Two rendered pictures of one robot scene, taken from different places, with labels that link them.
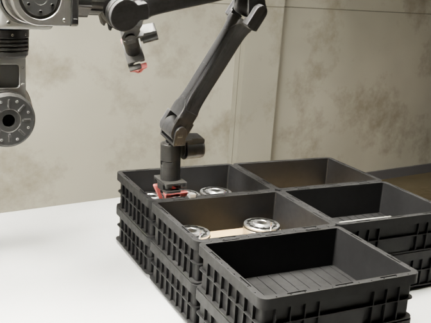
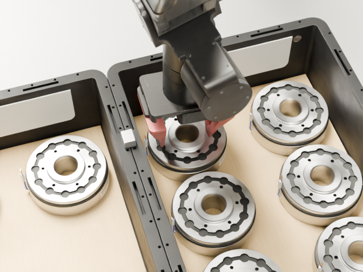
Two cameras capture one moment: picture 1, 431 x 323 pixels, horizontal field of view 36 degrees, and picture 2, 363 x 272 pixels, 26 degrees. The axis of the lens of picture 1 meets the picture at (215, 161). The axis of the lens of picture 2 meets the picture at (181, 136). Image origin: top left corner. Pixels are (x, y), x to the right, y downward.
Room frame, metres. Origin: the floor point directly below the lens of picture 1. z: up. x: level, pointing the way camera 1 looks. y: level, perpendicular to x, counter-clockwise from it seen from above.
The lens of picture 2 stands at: (1.88, -0.45, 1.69)
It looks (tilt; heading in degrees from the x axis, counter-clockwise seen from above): 55 degrees down; 100
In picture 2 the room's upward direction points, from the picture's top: straight up
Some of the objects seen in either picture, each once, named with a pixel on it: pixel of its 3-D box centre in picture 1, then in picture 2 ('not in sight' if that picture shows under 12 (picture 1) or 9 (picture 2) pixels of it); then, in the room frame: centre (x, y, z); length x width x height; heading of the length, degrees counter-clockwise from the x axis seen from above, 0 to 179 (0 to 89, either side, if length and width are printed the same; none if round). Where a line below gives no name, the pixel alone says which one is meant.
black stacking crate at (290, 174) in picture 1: (304, 190); not in sight; (2.08, -0.30, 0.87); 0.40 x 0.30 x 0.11; 117
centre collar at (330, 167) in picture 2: not in sight; (322, 176); (1.96, 0.09, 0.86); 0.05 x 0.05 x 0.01
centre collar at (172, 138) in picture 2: not in sight; (187, 134); (1.79, 0.13, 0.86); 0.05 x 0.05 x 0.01
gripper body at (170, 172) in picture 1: (170, 172); (187, 77); (1.79, 0.13, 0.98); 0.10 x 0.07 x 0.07; 25
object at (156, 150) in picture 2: not in sight; (186, 136); (1.79, 0.13, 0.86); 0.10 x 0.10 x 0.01
